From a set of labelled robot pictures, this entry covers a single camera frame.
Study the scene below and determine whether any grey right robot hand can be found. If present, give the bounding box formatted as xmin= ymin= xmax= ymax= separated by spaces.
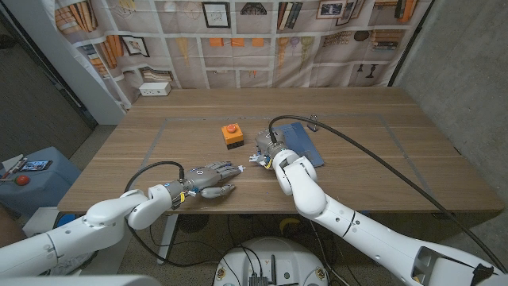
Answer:
xmin=248 ymin=127 xmax=289 ymax=170

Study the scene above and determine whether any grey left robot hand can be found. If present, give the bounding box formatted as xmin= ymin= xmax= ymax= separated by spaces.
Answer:
xmin=182 ymin=160 xmax=246 ymax=199

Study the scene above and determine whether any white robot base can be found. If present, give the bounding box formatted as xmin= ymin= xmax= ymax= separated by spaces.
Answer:
xmin=214 ymin=237 xmax=329 ymax=286

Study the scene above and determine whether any blue notebook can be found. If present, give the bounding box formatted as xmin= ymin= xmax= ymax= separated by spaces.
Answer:
xmin=277 ymin=122 xmax=325 ymax=168

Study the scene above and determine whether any orange emergency button box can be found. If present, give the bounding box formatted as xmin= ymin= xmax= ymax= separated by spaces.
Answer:
xmin=221 ymin=122 xmax=244 ymax=150

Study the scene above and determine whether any black round fan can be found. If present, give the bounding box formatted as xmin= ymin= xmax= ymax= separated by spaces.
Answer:
xmin=177 ymin=214 xmax=210 ymax=234

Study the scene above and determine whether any white table leg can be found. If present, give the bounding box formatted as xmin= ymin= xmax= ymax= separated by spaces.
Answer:
xmin=156 ymin=214 xmax=179 ymax=265

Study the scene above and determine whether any yellow curved object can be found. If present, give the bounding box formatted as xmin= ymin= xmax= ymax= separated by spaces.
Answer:
xmin=279 ymin=216 xmax=298 ymax=234

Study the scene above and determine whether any printed bookshelf backdrop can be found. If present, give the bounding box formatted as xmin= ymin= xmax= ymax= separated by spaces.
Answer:
xmin=53 ymin=0 xmax=433 ymax=116

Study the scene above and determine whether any white power strip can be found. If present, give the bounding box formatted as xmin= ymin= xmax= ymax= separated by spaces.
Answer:
xmin=138 ymin=81 xmax=172 ymax=97

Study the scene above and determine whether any black backdrop stand pole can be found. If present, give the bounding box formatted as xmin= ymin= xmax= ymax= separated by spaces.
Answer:
xmin=387 ymin=0 xmax=436 ymax=87

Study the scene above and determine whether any white platform with blue pads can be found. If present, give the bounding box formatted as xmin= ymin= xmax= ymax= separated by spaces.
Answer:
xmin=21 ymin=206 xmax=92 ymax=234

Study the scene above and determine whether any white robot torso edge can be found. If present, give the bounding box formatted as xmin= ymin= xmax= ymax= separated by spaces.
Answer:
xmin=0 ymin=274 xmax=162 ymax=286

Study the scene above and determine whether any smartphone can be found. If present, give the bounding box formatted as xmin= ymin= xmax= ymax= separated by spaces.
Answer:
xmin=19 ymin=159 xmax=53 ymax=172

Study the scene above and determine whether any white paper sheet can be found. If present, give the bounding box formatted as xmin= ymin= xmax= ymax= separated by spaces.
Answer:
xmin=1 ymin=153 xmax=25 ymax=172

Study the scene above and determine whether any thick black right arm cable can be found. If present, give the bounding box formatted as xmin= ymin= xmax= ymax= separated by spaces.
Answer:
xmin=267 ymin=114 xmax=508 ymax=275

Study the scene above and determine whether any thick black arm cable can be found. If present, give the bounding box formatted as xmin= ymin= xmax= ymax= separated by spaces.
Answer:
xmin=125 ymin=160 xmax=218 ymax=267
xmin=267 ymin=114 xmax=508 ymax=275

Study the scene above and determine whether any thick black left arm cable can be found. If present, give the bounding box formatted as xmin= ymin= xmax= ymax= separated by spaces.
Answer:
xmin=125 ymin=160 xmax=218 ymax=267

